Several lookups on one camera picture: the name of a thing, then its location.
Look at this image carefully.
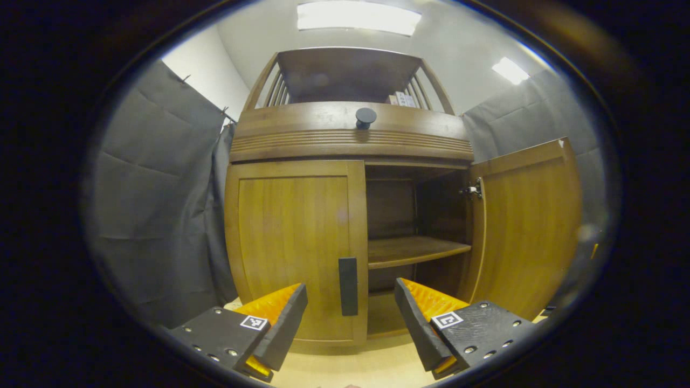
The wooden shoe cabinet door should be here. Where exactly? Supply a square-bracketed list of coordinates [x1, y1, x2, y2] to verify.
[225, 160, 369, 345]
[458, 137, 584, 321]

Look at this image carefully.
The small ceiling light panel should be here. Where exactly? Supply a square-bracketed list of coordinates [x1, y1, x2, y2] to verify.
[492, 57, 530, 85]

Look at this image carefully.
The wooden double-door shoe cabinet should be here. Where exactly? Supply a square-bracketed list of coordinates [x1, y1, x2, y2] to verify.
[224, 47, 475, 345]

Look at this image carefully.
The black backdrop cloth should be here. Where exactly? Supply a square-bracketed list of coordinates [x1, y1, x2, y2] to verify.
[89, 59, 610, 327]

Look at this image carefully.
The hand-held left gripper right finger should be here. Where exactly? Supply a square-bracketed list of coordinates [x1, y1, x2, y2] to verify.
[395, 278, 537, 380]

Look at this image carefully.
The large ceiling light panel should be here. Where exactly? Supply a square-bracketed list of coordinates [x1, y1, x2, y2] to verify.
[296, 1, 422, 37]

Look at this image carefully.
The black door handle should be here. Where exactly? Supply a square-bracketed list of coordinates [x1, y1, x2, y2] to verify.
[339, 257, 359, 317]

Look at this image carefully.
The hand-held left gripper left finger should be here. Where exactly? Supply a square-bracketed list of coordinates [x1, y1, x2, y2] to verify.
[168, 283, 309, 383]

